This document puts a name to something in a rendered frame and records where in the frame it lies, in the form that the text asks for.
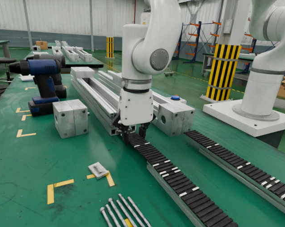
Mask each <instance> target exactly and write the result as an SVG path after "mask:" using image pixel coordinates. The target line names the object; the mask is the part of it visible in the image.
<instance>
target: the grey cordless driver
mask: <svg viewBox="0 0 285 227"><path fill-rule="evenodd" d="M34 59H53V60H54V61H55V60H58V61H59V63H60V67H62V66H64V67H65V66H66V61H65V56H64V55H62V56H61V55H54V54H41V55H39V54H35V55H34V56H30V57H27V58H26V59H21V60H25V61H28V60H34ZM49 76H50V77H52V78H53V82H54V86H55V89H56V90H55V94H56V96H57V97H58V98H59V99H62V98H66V95H67V92H66V87H65V86H63V83H62V81H61V80H62V77H61V73H59V74H57V73H56V74H55V75H49Z"/></svg>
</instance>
